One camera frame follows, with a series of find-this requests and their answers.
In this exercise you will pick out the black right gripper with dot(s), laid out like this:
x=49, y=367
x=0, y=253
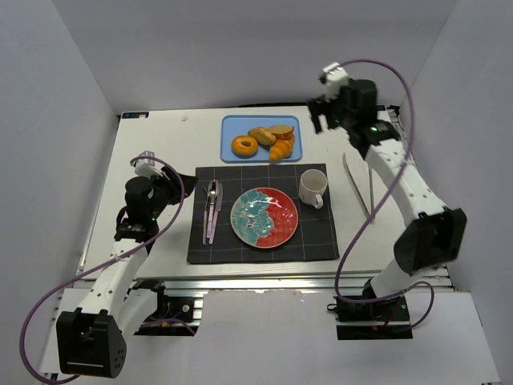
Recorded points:
x=321, y=107

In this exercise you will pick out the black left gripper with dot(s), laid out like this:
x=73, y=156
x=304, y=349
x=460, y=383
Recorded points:
x=173, y=182

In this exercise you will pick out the golden croissant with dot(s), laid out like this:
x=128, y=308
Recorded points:
x=281, y=149

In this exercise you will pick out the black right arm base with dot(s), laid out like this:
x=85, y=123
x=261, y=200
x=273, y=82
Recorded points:
x=388, y=320

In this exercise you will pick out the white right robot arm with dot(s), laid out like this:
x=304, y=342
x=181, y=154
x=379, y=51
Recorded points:
x=434, y=232

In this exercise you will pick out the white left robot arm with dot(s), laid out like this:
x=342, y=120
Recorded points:
x=92, y=338

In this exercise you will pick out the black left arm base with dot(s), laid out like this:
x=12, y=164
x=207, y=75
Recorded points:
x=173, y=315

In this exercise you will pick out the sliced bread piece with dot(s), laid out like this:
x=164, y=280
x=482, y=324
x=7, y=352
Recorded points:
x=282, y=131

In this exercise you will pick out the oval bread roll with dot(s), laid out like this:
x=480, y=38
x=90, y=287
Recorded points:
x=262, y=136

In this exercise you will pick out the blue plastic tray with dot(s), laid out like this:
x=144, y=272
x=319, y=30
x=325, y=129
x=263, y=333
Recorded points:
x=239, y=125

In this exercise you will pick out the white ceramic mug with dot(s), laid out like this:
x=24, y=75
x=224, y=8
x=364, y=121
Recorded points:
x=313, y=184

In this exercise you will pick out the teal and red plate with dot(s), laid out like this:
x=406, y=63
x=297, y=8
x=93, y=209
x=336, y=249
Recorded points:
x=264, y=218

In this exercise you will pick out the blue label sticker left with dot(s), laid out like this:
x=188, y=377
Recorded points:
x=135, y=115

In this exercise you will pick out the dark checked placemat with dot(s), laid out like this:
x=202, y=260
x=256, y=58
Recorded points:
x=314, y=240

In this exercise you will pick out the silver spoon pink handle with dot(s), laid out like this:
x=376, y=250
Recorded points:
x=210, y=212

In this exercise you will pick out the silver knife pink handle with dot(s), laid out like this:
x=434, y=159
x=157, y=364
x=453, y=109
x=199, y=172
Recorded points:
x=217, y=202

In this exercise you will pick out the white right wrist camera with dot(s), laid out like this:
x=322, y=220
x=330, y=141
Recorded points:
x=333, y=77

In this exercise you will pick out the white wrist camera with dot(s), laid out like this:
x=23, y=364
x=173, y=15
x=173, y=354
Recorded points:
x=333, y=77
x=145, y=165

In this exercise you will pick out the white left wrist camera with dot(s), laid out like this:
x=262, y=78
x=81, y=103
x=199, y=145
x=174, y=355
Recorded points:
x=145, y=165

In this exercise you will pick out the glazed ring donut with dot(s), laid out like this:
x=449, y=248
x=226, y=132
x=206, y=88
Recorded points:
x=244, y=146

